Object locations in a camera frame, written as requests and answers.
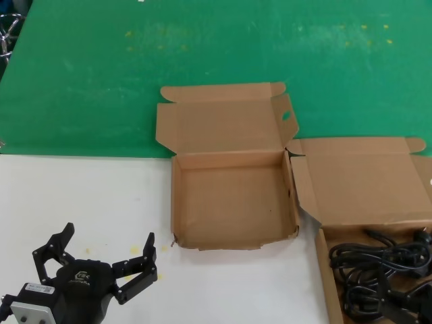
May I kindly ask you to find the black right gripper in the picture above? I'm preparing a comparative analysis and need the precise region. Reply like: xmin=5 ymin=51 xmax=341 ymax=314
xmin=377 ymin=269 xmax=432 ymax=324

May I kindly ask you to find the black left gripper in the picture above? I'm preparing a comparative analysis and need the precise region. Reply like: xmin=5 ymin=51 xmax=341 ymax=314
xmin=16 ymin=222 xmax=159 ymax=324

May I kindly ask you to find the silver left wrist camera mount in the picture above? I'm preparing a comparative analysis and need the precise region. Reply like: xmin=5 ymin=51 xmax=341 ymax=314
xmin=0 ymin=293 xmax=55 ymax=324

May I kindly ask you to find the open cardboard box with hole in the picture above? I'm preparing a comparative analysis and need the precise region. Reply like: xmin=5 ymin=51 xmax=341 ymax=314
xmin=155 ymin=81 xmax=301 ymax=252

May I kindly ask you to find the green table mat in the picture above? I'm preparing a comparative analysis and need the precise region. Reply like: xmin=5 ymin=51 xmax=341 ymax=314
xmin=0 ymin=0 xmax=432 ymax=159

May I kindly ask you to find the chrome metal rack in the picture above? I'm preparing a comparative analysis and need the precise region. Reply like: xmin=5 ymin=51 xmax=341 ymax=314
xmin=0 ymin=12 xmax=23 ymax=59

